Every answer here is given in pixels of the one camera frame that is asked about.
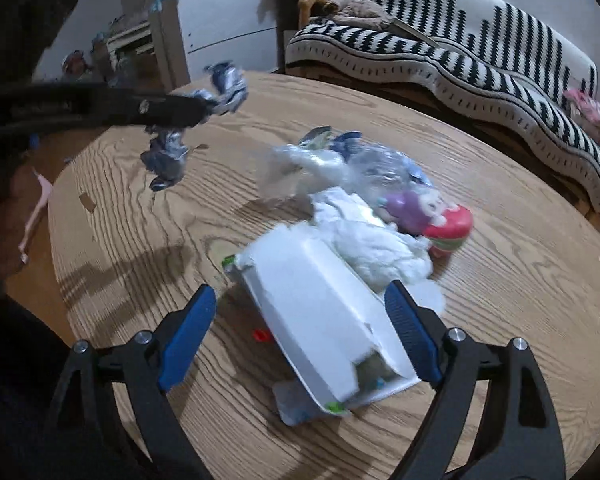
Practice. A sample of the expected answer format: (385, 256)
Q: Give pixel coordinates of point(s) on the white low rack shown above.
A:
(130, 40)

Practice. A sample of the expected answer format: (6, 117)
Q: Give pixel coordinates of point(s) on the colourful floor clutter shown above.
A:
(77, 62)

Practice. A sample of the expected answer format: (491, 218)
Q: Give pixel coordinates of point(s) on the purple and red toy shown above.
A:
(420, 215)

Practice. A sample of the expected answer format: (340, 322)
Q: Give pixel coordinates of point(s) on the blue silver foil wrapper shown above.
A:
(325, 140)

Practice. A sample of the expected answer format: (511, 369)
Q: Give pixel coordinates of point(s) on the flat grey board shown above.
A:
(415, 30)

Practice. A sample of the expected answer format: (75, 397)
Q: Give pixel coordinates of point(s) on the wooden sofa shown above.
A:
(312, 2)

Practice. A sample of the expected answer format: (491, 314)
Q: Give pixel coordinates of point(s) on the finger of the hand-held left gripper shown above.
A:
(145, 107)

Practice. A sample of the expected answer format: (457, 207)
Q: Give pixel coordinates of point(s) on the white dresser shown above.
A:
(220, 20)

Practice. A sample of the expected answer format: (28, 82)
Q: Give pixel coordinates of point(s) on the brown wooden panel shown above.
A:
(167, 50)

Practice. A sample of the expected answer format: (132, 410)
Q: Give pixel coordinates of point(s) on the white blue printed plastic bag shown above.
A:
(310, 165)

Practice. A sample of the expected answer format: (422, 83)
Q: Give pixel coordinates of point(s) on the brown tape scrap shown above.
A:
(87, 203)

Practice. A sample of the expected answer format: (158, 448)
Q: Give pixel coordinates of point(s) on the beige crumpled cloth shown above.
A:
(360, 10)

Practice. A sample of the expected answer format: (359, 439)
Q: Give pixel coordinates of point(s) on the light blue plastic hook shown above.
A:
(157, 2)

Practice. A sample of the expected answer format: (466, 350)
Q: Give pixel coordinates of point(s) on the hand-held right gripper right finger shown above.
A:
(412, 332)

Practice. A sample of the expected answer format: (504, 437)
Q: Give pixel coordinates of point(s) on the torn white carton box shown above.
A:
(315, 310)

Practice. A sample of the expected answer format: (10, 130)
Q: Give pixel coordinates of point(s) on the black white striped sofa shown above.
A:
(480, 60)

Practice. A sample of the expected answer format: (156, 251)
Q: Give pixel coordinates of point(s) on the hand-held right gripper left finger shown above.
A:
(190, 335)

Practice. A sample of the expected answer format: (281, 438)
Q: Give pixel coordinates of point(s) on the red ribbon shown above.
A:
(260, 335)

